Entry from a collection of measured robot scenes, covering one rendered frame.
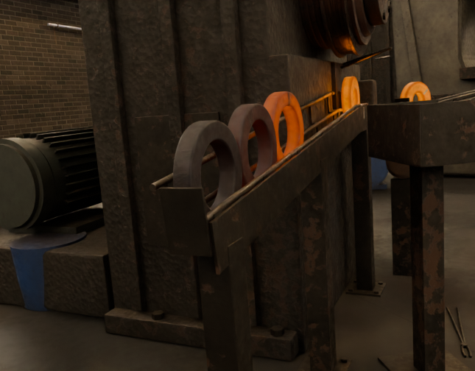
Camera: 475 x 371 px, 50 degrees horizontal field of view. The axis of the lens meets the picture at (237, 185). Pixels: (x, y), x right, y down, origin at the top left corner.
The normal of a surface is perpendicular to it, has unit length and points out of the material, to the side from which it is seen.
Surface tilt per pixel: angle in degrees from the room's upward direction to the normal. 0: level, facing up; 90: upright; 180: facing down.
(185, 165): 72
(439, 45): 90
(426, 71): 90
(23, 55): 90
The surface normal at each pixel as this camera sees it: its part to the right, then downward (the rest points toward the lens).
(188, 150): -0.40, -0.41
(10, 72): 0.90, 0.00
